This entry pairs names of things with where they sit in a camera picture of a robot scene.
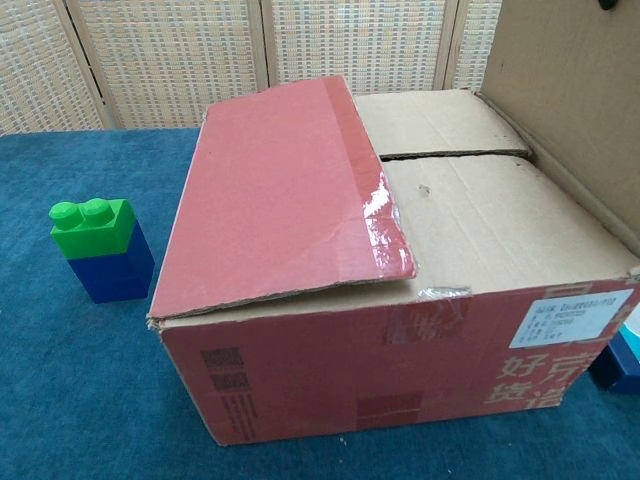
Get red cardboard box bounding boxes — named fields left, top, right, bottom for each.
left=147, top=0, right=640, bottom=448

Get blue grey book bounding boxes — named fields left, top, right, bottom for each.
left=589, top=319, right=640, bottom=396

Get green toy brick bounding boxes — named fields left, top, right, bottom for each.
left=48, top=198, right=132, bottom=261

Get blue toy brick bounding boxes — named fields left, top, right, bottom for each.
left=67, top=219, right=156, bottom=305

